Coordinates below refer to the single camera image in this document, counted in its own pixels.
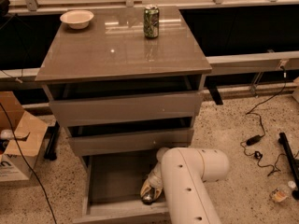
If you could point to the white paper bowl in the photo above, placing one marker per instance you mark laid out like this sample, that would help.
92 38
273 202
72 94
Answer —
77 19

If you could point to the grey drawer cabinet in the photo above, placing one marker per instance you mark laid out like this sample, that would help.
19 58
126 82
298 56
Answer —
113 90

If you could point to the clear plastic bottle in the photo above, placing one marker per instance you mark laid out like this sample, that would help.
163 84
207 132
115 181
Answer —
282 192

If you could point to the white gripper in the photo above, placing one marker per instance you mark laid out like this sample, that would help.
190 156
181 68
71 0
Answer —
155 180

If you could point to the grey middle drawer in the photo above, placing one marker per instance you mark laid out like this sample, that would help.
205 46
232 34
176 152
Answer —
126 142

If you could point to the brown cardboard box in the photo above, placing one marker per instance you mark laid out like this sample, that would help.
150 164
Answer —
22 136

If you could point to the silver redbull can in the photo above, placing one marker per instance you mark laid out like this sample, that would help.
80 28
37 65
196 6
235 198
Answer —
148 197

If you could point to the grey open bottom drawer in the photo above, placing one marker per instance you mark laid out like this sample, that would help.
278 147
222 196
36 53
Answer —
113 190

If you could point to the black metal stand leg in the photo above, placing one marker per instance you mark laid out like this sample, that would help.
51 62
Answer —
293 162

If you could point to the black power adapter with cable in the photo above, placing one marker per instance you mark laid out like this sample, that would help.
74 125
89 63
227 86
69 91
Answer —
258 137

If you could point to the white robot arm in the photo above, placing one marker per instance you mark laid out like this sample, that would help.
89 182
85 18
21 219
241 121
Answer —
180 173

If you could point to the black table leg left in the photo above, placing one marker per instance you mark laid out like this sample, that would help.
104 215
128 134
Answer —
51 139

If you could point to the grey top drawer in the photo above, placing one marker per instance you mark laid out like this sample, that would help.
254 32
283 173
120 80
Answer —
71 113

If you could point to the green soda can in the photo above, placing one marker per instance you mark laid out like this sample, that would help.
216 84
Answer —
151 16

